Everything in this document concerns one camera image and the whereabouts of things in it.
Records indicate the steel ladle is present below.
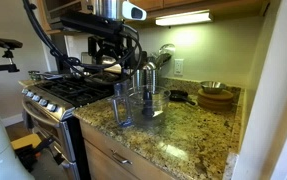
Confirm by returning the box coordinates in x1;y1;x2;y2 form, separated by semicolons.
157;43;177;68

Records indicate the wooden spatula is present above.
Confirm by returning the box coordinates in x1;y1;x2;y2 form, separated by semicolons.
139;51;148;69

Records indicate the base cabinet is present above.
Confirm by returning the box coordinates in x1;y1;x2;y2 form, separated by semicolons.
78;119;177;180

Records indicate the small glass jar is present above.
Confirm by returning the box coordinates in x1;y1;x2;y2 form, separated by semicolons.
28;69;41;81

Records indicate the yellow block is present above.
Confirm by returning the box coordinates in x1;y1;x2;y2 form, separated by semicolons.
10;133;43;151

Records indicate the silver flat tray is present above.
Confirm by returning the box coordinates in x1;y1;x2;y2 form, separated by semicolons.
41;72;64;81

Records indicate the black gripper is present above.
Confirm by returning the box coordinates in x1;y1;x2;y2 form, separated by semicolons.
87;32;136;79

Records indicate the white wall outlet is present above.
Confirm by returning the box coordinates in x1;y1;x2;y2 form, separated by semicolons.
173;58;185;76

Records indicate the wide perforated steel utensil holder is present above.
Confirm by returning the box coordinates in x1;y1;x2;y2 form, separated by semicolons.
132;67;147;90

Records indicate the clear bowl with gray handle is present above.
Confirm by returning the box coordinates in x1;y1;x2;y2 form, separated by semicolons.
111;84;172;129

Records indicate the small steel bowl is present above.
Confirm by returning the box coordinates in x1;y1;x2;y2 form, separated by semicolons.
200;80;227;95

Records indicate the steel pan lid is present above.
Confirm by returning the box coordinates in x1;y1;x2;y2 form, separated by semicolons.
82;70;121;86

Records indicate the black skillet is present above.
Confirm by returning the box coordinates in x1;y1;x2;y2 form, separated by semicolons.
168;89;197;106

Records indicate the black camera on stand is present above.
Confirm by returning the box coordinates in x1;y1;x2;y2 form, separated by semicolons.
0;37;24;74

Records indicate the under-cabinet light bar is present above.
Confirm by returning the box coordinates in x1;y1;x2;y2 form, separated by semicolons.
155;9;215;27

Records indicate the black clamp tool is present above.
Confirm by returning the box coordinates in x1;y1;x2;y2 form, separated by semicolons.
14;134;66;173

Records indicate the wooden wall cabinet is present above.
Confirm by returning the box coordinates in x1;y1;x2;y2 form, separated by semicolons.
128;0;271;28

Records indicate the slim perforated steel utensil holder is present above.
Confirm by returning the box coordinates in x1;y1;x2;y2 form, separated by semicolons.
144;61;158;92

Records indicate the steel oven door handle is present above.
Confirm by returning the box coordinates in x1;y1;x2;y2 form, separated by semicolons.
22;101;63;129

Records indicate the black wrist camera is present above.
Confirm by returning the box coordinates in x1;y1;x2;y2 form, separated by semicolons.
60;12;124;38

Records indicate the metal drawer handle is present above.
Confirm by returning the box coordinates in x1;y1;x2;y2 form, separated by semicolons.
110;149;133;166

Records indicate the wire whisk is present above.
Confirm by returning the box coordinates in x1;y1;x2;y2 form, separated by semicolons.
148;51;160;66

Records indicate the wooden bowl stack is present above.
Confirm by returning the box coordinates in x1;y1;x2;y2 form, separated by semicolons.
197;88;235;102
197;97;235;113

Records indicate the stainless steel gas stove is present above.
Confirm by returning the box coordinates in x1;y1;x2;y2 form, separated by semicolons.
17;51;117;180

